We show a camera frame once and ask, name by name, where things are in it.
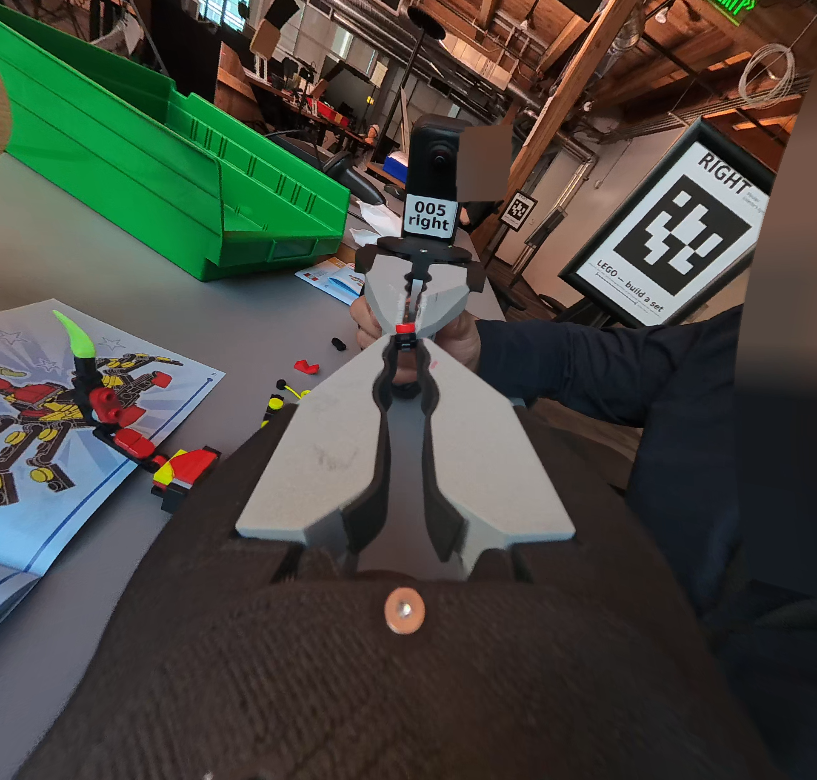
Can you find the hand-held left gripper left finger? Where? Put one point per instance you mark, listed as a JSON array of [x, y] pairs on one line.
[[319, 461]]

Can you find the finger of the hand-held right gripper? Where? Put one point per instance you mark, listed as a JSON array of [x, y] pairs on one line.
[[443, 301], [386, 288]]

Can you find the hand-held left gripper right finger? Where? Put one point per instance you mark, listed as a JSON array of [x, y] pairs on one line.
[[491, 467]]

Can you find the small red black toy brick piece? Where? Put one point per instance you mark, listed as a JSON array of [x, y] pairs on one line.
[[404, 329]]

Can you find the red yellow toy brick scorpion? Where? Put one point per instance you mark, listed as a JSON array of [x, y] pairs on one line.
[[191, 464]]

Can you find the person's right forearm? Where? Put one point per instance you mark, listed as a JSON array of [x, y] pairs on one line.
[[606, 371]]

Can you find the person's right hand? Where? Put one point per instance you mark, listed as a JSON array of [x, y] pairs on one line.
[[459, 346]]

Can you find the blue box with white lid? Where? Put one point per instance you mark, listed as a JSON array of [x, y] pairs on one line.
[[396, 167]]

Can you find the small white blue leaflet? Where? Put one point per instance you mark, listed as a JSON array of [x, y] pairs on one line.
[[332, 279]]

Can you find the white paper bags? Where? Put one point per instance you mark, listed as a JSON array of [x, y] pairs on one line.
[[376, 218]]

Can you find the black barcode scanner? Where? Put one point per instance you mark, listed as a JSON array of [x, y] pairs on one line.
[[348, 170]]

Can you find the small marker sign on stand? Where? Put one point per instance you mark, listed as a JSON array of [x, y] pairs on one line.
[[518, 209]]

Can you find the black floor lamp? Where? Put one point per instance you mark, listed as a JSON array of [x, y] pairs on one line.
[[424, 20]]

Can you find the open building instruction booklet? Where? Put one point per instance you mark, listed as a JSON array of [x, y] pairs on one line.
[[179, 378]]

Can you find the wooden pillar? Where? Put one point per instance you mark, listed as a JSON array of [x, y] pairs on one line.
[[574, 71]]

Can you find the framed marker sign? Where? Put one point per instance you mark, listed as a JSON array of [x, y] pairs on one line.
[[670, 237]]

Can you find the green plastic bin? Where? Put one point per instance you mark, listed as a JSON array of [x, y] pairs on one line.
[[127, 142]]

